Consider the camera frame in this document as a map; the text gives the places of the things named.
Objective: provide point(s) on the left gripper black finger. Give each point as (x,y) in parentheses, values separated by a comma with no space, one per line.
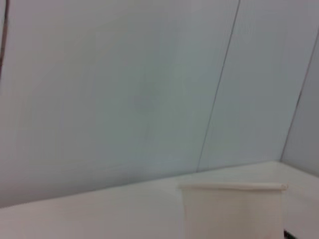
(287,236)

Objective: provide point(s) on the white paper cup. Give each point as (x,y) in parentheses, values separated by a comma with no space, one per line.
(231,214)

